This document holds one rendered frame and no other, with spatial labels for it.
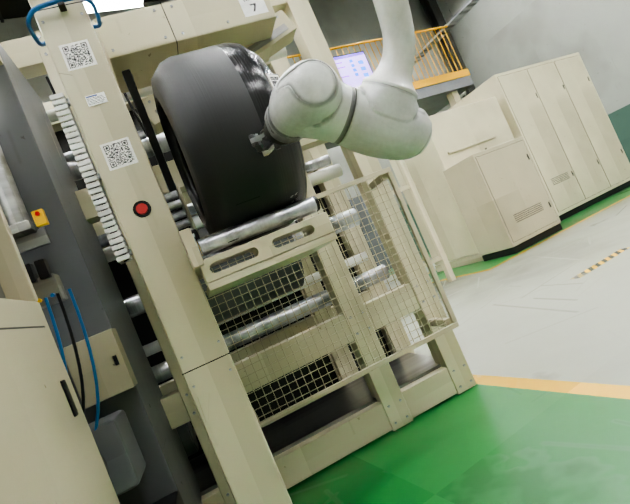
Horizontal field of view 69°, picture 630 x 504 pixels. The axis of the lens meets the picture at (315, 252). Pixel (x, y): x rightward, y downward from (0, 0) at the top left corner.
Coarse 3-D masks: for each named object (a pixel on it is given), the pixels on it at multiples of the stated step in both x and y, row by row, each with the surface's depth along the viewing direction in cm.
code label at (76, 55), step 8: (64, 48) 121; (72, 48) 122; (80, 48) 122; (88, 48) 123; (64, 56) 121; (72, 56) 122; (80, 56) 122; (88, 56) 123; (72, 64) 121; (80, 64) 122; (88, 64) 122
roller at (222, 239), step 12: (300, 204) 123; (312, 204) 123; (264, 216) 120; (276, 216) 121; (288, 216) 122; (300, 216) 123; (228, 228) 118; (240, 228) 118; (252, 228) 119; (264, 228) 120; (204, 240) 116; (216, 240) 116; (228, 240) 117; (240, 240) 119; (204, 252) 116
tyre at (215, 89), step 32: (160, 64) 120; (192, 64) 114; (224, 64) 114; (256, 64) 115; (160, 96) 116; (192, 96) 109; (224, 96) 110; (256, 96) 112; (192, 128) 108; (224, 128) 109; (256, 128) 111; (192, 160) 111; (224, 160) 110; (256, 160) 113; (288, 160) 116; (192, 192) 151; (224, 192) 113; (256, 192) 116; (288, 192) 121; (224, 224) 121; (288, 224) 136
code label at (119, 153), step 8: (104, 144) 120; (112, 144) 121; (120, 144) 121; (128, 144) 122; (104, 152) 120; (112, 152) 120; (120, 152) 121; (128, 152) 121; (112, 160) 120; (120, 160) 121; (128, 160) 121; (136, 160) 122; (112, 168) 120
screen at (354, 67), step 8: (336, 56) 517; (344, 56) 521; (352, 56) 525; (360, 56) 530; (336, 64) 515; (344, 64) 519; (352, 64) 523; (360, 64) 527; (368, 64) 532; (344, 72) 517; (352, 72) 521; (360, 72) 525; (368, 72) 529; (344, 80) 515; (352, 80) 519; (360, 80) 523
